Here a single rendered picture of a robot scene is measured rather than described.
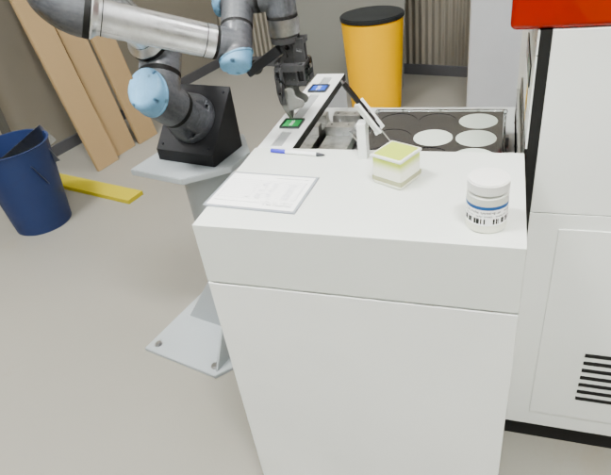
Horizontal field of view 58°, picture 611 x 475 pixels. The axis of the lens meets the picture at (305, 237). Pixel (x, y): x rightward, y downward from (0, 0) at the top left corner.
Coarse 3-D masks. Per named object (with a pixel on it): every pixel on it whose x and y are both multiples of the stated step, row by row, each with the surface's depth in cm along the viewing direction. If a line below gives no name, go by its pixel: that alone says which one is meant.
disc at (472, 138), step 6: (462, 132) 144; (468, 132) 143; (474, 132) 143; (480, 132) 143; (486, 132) 142; (456, 138) 142; (462, 138) 141; (468, 138) 141; (474, 138) 140; (480, 138) 140; (486, 138) 139; (492, 138) 139; (462, 144) 138; (468, 144) 138; (474, 144) 137; (480, 144) 137; (486, 144) 136
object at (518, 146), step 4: (516, 100) 152; (520, 100) 146; (516, 104) 153; (520, 104) 144; (516, 108) 144; (520, 108) 141; (516, 112) 154; (520, 112) 139; (516, 116) 154; (520, 116) 138; (516, 120) 139; (520, 120) 136; (516, 124) 150; (520, 124) 134; (516, 128) 148; (520, 128) 132; (516, 132) 133; (520, 132) 130; (516, 136) 144; (520, 136) 129; (516, 140) 142; (520, 140) 127; (524, 140) 127; (516, 144) 140; (520, 144) 125; (516, 148) 139; (520, 148) 124; (516, 152) 137; (520, 152) 122; (524, 152) 122; (524, 156) 120; (524, 160) 119
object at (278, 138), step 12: (336, 84) 168; (312, 96) 163; (324, 96) 161; (300, 108) 156; (312, 108) 154; (276, 132) 144; (288, 132) 144; (300, 132) 142; (264, 144) 138; (276, 144) 138; (288, 144) 137
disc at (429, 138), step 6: (420, 132) 147; (426, 132) 146; (432, 132) 146; (438, 132) 146; (444, 132) 145; (414, 138) 145; (420, 138) 144; (426, 138) 144; (432, 138) 143; (438, 138) 143; (444, 138) 142; (450, 138) 142; (426, 144) 141; (432, 144) 140; (438, 144) 140
